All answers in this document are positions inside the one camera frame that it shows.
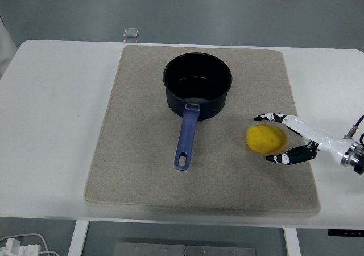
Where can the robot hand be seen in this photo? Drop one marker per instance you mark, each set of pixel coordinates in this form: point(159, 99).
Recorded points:
point(321, 136)

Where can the yellow potato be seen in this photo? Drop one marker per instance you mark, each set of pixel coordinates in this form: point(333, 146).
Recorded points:
point(264, 138)

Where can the black table control panel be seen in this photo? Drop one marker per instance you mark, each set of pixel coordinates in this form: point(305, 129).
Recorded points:
point(345, 233)

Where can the white table leg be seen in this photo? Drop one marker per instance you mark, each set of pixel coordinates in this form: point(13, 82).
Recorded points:
point(76, 239)
point(293, 244)

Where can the grey metal plate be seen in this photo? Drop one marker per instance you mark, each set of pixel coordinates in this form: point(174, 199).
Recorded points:
point(185, 249)

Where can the beige fabric mat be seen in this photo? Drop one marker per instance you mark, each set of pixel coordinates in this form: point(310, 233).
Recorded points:
point(142, 167)

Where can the white power adapter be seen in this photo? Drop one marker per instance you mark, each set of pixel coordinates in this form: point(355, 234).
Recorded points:
point(20, 249)

